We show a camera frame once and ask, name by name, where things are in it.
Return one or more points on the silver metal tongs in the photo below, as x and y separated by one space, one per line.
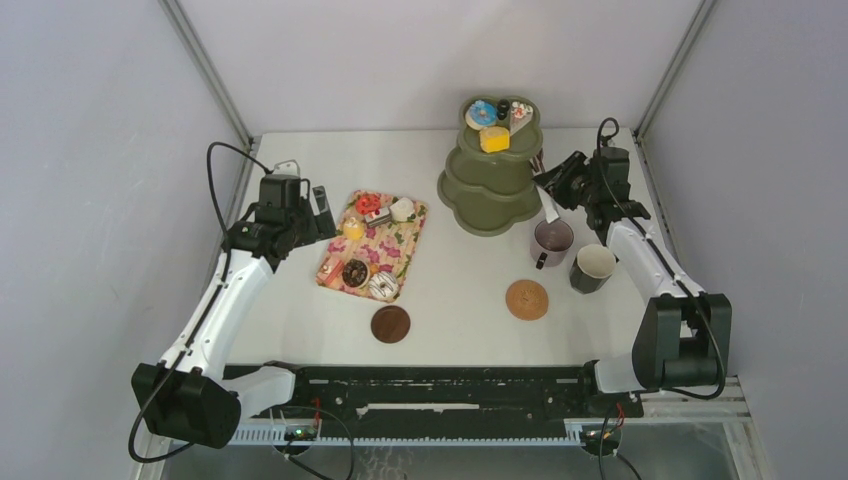
549 207

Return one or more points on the chocolate sprinkled donut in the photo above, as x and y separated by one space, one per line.
356 273

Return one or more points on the triangular fruit cake slice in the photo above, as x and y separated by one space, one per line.
520 115

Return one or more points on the floral dessert tray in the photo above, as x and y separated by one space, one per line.
388 247

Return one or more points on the dark wooden coaster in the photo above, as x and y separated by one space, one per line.
390 324

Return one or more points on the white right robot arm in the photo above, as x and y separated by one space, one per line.
682 342

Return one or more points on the white slotted cable duct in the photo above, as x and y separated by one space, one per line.
265 434

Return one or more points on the coral sprinkled donut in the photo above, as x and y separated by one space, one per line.
368 203

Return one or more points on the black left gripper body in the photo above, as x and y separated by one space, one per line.
298 218

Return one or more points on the white chocolate-striped donut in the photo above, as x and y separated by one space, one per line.
383 286

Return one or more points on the purple mug black handle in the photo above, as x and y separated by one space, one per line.
550 243

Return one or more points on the pink layered cake slice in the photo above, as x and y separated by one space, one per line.
329 270

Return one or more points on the chocolate cherry cake slice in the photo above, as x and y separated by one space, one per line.
377 217

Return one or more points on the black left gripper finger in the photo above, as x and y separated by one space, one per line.
321 202
320 227

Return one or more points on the yellow cream cake ball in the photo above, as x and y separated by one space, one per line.
353 228

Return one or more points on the blue glazed donut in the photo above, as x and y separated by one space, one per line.
480 114

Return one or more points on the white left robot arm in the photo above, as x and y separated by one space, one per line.
185 396

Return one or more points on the woven rattan coaster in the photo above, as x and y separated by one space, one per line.
527 300

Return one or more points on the green three-tier stand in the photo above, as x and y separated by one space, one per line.
490 192

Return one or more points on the dark cup white interior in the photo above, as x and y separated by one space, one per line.
592 267

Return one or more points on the white swirl roll cake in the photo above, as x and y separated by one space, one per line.
402 210

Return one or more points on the yellow swirl roll cake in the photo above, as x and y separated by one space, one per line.
494 139

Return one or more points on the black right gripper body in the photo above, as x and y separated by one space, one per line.
577 189

